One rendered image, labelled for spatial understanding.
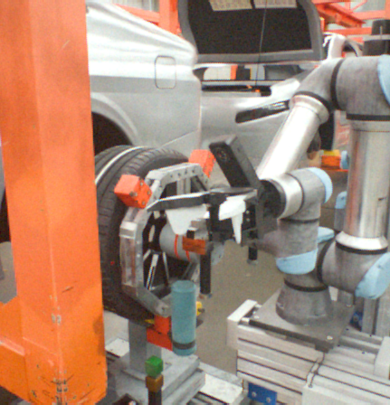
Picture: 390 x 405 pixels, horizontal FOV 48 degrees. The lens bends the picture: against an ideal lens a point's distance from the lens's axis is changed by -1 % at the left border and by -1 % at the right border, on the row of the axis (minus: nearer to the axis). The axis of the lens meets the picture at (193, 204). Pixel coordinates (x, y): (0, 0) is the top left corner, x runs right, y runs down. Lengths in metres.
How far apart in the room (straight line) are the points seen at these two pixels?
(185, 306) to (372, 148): 0.84
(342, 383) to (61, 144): 0.86
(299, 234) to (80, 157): 0.57
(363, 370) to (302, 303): 0.21
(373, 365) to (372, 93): 0.63
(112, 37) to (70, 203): 1.02
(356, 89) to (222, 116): 3.14
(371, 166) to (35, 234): 0.79
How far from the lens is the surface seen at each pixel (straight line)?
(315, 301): 1.18
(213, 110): 4.13
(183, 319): 1.56
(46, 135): 1.06
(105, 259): 1.47
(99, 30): 1.94
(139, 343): 1.92
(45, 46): 1.06
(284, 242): 0.83
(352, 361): 1.20
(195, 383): 2.08
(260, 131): 4.02
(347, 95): 1.01
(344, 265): 1.07
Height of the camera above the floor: 1.40
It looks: 15 degrees down
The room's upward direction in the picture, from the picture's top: straight up
